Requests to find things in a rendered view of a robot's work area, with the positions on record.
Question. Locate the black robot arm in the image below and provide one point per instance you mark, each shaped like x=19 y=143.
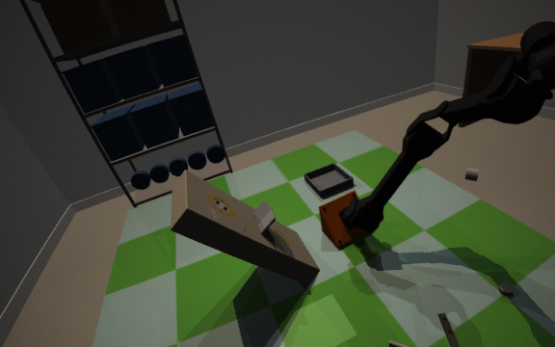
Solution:
x=507 y=98

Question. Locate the dark tan service panel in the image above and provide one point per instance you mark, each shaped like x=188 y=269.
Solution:
x=196 y=216

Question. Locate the beige cylinder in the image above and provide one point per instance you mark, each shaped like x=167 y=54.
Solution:
x=221 y=205

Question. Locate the grey cylinder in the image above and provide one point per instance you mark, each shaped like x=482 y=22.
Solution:
x=394 y=343

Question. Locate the black flat bar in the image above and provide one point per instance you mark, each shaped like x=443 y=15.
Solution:
x=448 y=330

